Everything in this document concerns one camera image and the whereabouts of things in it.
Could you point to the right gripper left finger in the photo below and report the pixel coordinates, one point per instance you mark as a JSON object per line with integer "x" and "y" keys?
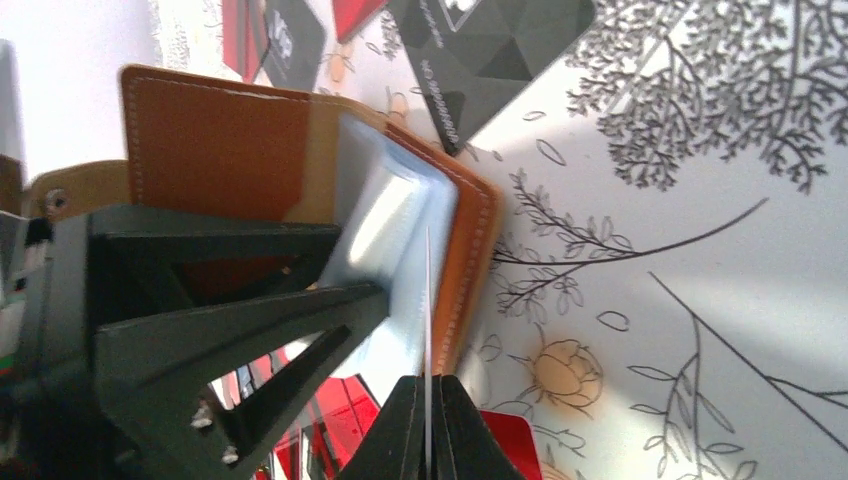
{"x": 393, "y": 447}

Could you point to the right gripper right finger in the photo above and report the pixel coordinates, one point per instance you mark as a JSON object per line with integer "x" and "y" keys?
{"x": 462, "y": 445}

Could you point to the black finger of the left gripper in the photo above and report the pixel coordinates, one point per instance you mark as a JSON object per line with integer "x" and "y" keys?
{"x": 150, "y": 374}
{"x": 129, "y": 255}

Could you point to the brown leather card holder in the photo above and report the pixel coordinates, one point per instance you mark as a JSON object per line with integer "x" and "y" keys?
{"x": 216, "y": 147}

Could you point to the black vip card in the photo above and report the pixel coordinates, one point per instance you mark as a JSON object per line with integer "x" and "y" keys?
{"x": 472, "y": 58}
{"x": 296, "y": 40}

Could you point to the red card near holder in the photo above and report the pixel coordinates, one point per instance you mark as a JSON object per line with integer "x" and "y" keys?
{"x": 514, "y": 436}

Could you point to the red card pile centre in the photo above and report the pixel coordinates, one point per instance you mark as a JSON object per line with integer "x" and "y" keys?
{"x": 325, "y": 435}

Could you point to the red card far left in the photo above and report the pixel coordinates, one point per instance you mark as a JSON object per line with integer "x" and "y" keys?
{"x": 244, "y": 37}

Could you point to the red card far centre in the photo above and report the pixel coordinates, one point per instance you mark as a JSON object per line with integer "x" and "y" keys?
{"x": 350, "y": 16}

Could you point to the black VIP card under red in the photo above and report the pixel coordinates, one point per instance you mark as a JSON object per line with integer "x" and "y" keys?
{"x": 472, "y": 58}

